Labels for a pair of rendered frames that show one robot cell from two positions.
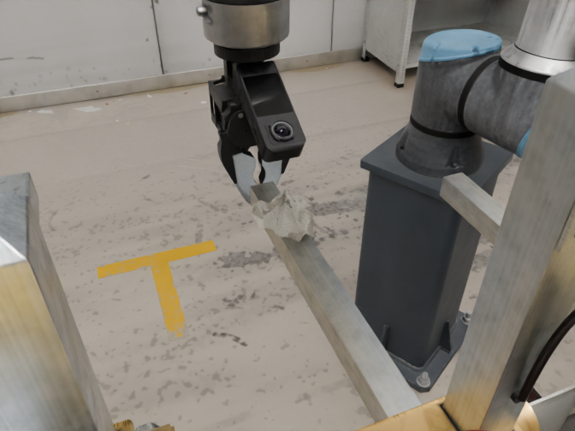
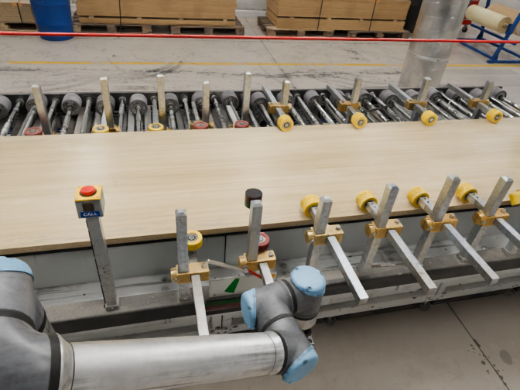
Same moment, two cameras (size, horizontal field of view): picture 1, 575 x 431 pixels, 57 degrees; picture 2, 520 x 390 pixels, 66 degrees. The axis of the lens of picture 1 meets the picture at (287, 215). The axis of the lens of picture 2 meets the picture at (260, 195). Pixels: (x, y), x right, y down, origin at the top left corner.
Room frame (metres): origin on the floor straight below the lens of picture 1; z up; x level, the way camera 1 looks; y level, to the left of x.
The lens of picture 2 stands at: (1.26, -0.05, 1.95)
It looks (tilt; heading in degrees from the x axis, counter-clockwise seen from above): 37 degrees down; 185
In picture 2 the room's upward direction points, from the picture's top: 6 degrees clockwise
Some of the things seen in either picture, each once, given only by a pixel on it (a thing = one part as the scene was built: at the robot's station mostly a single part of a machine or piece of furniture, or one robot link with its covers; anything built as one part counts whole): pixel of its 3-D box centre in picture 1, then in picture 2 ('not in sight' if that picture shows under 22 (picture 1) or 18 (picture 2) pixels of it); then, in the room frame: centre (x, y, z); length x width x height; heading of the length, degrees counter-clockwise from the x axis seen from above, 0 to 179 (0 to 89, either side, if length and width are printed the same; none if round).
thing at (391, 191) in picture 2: not in sight; (376, 234); (0.03, 0.33, 0.92); 0.04 x 0.04 x 0.48; 22
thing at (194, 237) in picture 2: not in sight; (191, 247); (0.19, -0.37, 0.85); 0.08 x 0.08 x 0.11
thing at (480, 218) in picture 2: not in sight; (490, 217); (-0.17, 0.81, 0.95); 0.14 x 0.06 x 0.05; 112
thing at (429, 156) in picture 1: (441, 136); not in sight; (1.02, -0.34, 0.65); 0.19 x 0.19 x 0.10
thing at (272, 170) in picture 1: (263, 166); not in sight; (0.57, 0.03, 0.86); 0.06 x 0.03 x 0.09; 21
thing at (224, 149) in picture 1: (238, 149); not in sight; (0.53, 0.06, 0.91); 0.05 x 0.02 x 0.09; 111
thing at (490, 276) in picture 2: not in sight; (451, 232); (-0.02, 0.62, 0.95); 0.50 x 0.04 x 0.04; 22
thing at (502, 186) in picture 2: not in sight; (482, 223); (-0.16, 0.79, 0.92); 0.04 x 0.04 x 0.48; 22
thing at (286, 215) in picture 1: (283, 209); not in sight; (0.46, 0.00, 0.87); 0.09 x 0.07 x 0.02; 22
